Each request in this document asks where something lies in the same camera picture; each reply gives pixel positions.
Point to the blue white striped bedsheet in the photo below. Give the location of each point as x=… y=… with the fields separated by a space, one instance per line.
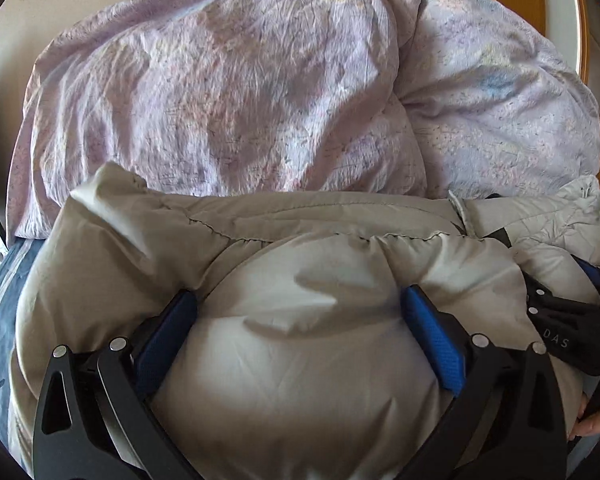
x=14 y=270

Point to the pink floral duvet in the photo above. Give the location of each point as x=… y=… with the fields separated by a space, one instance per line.
x=493 y=105

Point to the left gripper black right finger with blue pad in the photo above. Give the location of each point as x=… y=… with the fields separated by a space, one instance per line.
x=505 y=420

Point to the white puffer jacket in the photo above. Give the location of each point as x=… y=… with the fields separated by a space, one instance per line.
x=299 y=366

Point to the bare human hand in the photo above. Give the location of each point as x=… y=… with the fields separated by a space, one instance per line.
x=585 y=426

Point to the pink floral pillow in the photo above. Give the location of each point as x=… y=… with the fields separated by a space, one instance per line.
x=219 y=98

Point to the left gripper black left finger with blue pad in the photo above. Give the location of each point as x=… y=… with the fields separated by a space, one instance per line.
x=94 y=419

